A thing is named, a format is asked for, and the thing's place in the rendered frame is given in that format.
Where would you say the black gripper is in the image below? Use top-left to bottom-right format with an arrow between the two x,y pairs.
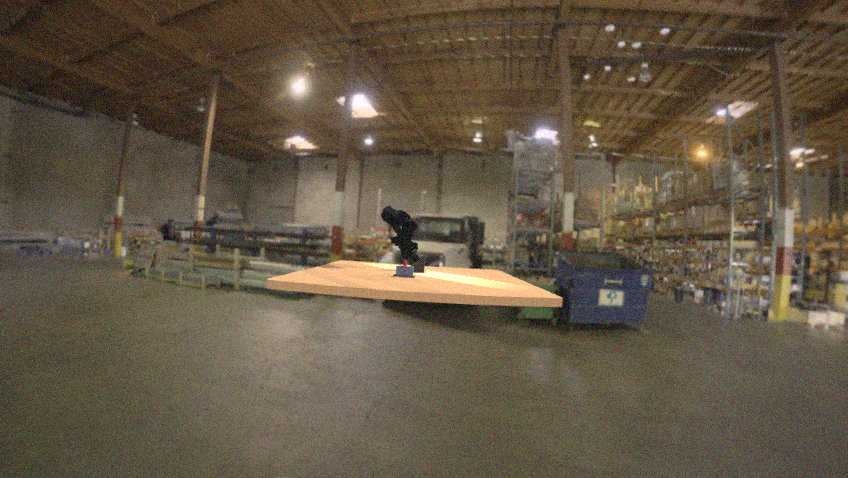
395,232 -> 418,260

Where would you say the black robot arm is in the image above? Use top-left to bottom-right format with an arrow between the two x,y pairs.
381,205 -> 422,263

